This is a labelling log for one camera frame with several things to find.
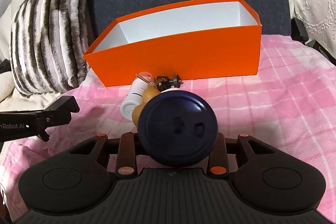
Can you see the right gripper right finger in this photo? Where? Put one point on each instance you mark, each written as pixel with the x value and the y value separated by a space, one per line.
pixel 217 165

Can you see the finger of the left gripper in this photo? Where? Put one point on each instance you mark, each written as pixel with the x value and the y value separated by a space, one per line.
pixel 58 113

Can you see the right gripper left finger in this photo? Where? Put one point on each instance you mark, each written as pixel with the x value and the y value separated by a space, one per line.
pixel 130 146

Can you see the dark blue cylindrical bottle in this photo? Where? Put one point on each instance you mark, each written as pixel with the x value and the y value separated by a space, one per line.
pixel 177 128

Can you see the brown gourd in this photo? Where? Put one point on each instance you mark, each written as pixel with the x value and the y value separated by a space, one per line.
pixel 150 92

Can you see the white cylindrical bottle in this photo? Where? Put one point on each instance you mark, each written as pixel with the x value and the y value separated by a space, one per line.
pixel 133 98

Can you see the black ball head mount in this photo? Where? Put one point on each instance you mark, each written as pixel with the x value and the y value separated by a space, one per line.
pixel 163 82

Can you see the white cream cushion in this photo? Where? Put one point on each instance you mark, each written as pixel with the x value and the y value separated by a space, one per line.
pixel 21 16

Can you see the striped furry pillow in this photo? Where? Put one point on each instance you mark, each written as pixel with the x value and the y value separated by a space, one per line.
pixel 50 32

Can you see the pink plaid blanket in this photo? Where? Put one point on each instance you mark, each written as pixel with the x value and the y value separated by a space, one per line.
pixel 289 104

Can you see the orange cardboard box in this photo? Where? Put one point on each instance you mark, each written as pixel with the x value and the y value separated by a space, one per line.
pixel 198 39

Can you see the white lace sofa cover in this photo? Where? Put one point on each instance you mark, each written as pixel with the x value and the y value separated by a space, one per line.
pixel 318 18

